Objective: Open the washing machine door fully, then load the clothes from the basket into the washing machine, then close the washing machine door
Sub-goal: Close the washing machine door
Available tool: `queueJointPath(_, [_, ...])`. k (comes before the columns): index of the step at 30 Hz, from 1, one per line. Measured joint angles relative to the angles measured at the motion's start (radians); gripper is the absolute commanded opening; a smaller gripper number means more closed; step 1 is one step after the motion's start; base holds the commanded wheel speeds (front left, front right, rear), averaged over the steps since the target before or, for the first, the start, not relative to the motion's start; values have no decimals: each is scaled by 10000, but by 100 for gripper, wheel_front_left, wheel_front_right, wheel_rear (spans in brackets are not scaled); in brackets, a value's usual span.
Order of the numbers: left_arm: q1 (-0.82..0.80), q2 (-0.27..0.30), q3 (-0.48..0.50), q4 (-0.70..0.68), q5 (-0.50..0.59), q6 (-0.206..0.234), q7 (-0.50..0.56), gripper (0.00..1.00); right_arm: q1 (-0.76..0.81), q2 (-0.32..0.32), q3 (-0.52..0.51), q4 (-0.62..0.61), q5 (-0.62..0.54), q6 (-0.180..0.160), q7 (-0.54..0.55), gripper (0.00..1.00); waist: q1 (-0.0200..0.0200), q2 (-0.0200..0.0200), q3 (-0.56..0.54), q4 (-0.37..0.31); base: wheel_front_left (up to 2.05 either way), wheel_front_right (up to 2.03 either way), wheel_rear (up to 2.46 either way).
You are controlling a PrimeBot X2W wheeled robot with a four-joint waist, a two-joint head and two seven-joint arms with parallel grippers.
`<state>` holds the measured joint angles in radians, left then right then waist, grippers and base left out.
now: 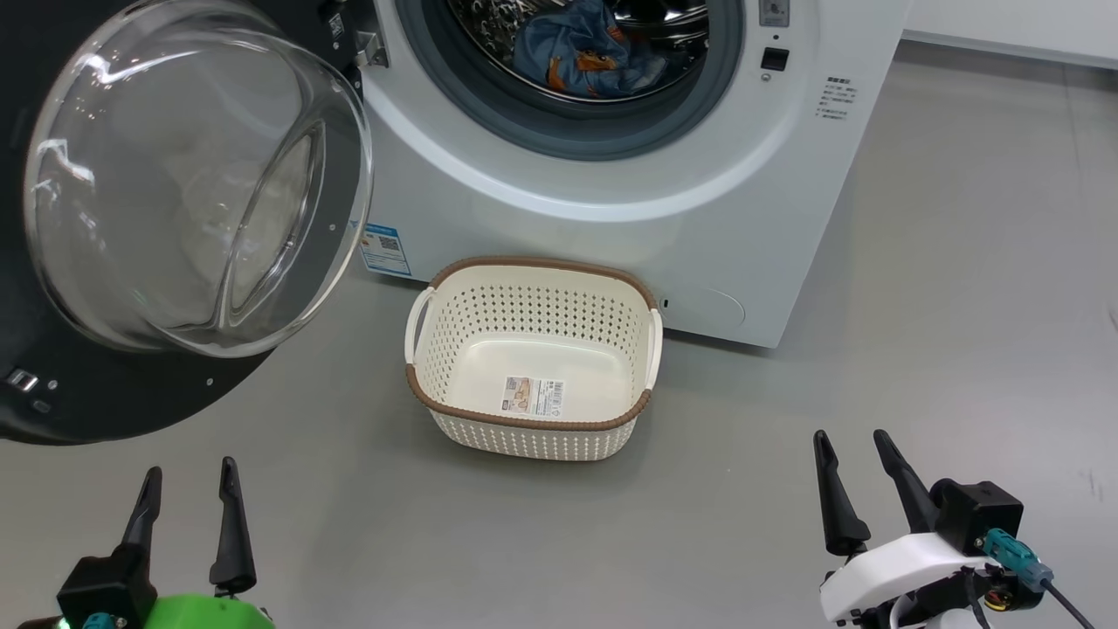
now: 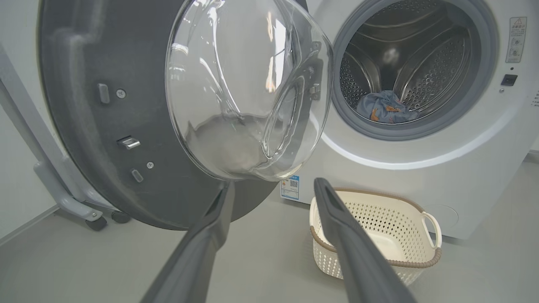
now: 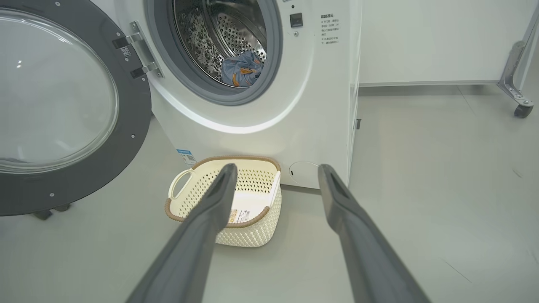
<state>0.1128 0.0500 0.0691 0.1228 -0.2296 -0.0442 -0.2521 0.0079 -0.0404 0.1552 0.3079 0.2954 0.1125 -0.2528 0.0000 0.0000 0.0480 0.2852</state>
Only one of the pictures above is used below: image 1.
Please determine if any barcode label in basket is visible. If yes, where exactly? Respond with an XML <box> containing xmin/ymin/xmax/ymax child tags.
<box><xmin>500</xmin><ymin>376</ymin><xmax>565</xmax><ymax>418</ymax></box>

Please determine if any blue energy label sticker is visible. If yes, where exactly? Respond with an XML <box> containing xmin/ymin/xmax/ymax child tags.
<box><xmin>361</xmin><ymin>224</ymin><xmax>413</xmax><ymax>279</ymax></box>

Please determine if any blue pyjama top with writing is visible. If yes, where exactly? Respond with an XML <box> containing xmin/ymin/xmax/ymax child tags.
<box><xmin>511</xmin><ymin>22</ymin><xmax>691</xmax><ymax>99</ymax></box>

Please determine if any white front-load washing machine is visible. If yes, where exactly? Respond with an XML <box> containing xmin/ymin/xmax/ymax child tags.
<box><xmin>349</xmin><ymin>0</ymin><xmax>914</xmax><ymax>350</ymax></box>

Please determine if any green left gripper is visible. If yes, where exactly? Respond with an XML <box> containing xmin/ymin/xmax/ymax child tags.
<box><xmin>121</xmin><ymin>456</ymin><xmax>276</xmax><ymax>629</ymax></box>

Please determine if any white perforated basket brown rim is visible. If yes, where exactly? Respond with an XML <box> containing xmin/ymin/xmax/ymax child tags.
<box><xmin>404</xmin><ymin>256</ymin><xmax>665</xmax><ymax>462</ymax></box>

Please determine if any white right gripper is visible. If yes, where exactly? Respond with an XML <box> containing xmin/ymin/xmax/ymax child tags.
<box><xmin>812</xmin><ymin>428</ymin><xmax>997</xmax><ymax>629</ymax></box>

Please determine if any glass washing machine door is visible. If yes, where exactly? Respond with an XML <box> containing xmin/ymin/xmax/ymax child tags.
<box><xmin>0</xmin><ymin>0</ymin><xmax>376</xmax><ymax>446</ymax></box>

